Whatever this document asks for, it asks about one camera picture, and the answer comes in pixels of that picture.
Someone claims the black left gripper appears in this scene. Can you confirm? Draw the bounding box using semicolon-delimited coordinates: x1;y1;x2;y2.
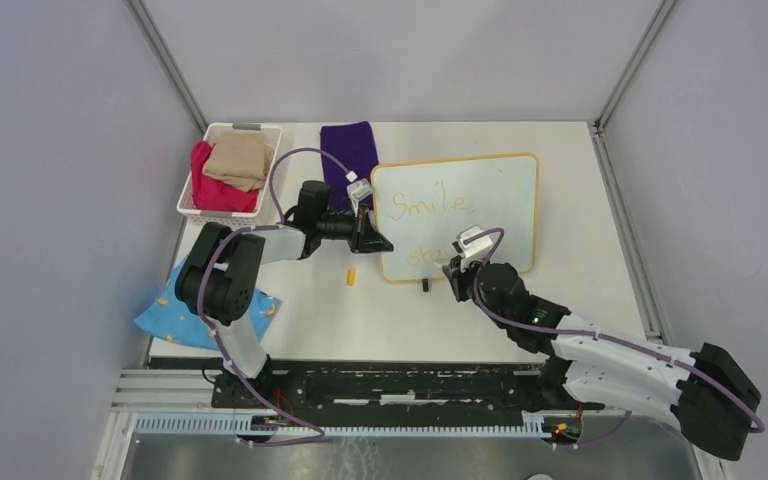
318;204;393;256

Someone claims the yellow framed whiteboard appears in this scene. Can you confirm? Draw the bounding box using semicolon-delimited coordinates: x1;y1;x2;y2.
371;152;540;283

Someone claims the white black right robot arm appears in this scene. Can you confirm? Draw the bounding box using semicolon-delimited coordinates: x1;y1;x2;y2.
442;257;762;461

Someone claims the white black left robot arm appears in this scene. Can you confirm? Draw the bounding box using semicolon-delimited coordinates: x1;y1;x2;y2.
174;180;394;408

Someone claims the purple folded cloth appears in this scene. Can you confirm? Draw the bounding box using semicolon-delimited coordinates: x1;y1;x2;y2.
320;121;379;211

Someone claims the beige cloth in basket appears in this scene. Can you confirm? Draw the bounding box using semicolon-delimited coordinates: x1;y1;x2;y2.
202;131;274;191

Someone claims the white perforated plastic basket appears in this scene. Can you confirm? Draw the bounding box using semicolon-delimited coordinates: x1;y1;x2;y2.
177;123;282;226

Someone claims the red cloth in basket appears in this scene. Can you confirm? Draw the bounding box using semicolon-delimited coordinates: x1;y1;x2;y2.
190;141;259;213

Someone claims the blue patterned cloth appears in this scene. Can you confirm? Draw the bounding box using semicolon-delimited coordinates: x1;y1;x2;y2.
134;281;282;351

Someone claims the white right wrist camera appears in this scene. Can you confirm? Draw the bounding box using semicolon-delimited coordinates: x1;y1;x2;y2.
453;225;504;271

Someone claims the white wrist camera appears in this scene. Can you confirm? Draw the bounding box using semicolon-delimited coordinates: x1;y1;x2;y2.
346;178;373;213
453;225;504;271

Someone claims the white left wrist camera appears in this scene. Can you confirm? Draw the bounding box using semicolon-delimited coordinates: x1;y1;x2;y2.
346;178;373;213

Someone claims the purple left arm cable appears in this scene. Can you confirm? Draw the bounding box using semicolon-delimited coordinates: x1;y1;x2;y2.
196;147;327;448

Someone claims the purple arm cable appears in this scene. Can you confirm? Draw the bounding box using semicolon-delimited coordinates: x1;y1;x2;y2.
456;227;767;450
196;147;327;448

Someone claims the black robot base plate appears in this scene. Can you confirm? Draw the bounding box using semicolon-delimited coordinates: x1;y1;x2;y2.
210;359;605;429

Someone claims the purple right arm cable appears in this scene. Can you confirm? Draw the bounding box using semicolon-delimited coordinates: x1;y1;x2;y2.
456;227;767;450

